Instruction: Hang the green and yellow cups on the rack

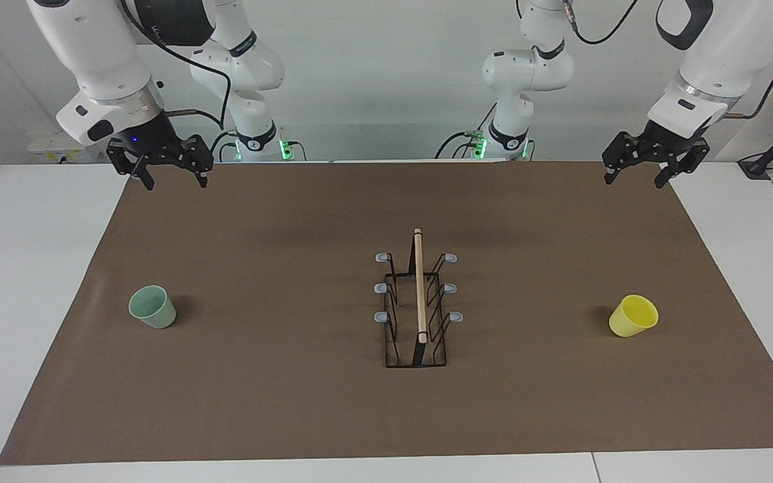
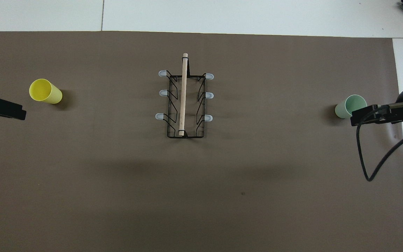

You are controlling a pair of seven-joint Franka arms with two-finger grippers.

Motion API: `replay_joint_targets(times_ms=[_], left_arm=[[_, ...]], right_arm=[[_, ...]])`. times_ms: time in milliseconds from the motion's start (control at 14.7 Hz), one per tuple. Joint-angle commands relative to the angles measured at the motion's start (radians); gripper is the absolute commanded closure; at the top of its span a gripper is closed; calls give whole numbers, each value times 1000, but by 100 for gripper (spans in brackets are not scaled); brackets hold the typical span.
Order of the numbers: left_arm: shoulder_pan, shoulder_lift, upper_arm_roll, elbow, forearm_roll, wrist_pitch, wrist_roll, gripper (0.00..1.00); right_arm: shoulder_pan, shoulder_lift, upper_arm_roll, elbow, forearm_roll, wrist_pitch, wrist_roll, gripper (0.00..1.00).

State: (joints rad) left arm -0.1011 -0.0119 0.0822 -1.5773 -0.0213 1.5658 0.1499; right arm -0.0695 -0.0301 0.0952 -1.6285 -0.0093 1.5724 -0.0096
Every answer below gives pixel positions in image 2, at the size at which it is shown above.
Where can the pale green plastic cup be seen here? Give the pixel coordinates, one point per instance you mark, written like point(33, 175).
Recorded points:
point(348, 106)

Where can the yellow plastic cup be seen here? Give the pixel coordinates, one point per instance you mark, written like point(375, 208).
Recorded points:
point(44, 91)

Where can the brown table mat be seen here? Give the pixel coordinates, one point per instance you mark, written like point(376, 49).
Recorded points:
point(201, 192)

